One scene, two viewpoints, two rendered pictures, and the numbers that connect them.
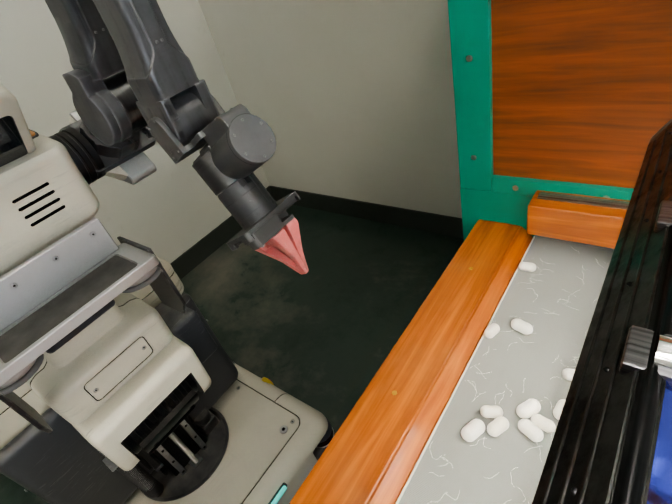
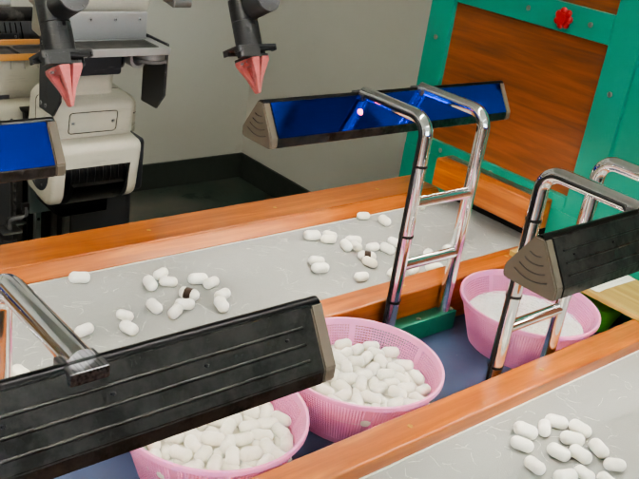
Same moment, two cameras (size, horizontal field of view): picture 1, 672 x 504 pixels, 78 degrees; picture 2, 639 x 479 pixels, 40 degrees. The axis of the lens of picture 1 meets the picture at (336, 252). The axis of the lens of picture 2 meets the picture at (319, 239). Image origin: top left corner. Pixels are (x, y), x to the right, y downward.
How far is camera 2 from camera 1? 1.43 m
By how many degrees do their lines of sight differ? 13
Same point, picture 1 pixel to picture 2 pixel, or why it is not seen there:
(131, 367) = (98, 127)
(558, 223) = (451, 177)
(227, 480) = not seen: hidden behind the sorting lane
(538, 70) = (472, 61)
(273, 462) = not seen: hidden behind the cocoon
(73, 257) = (123, 25)
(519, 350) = (373, 229)
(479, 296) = (369, 199)
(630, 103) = (513, 102)
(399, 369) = (285, 202)
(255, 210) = (249, 39)
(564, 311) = (420, 228)
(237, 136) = not seen: outside the picture
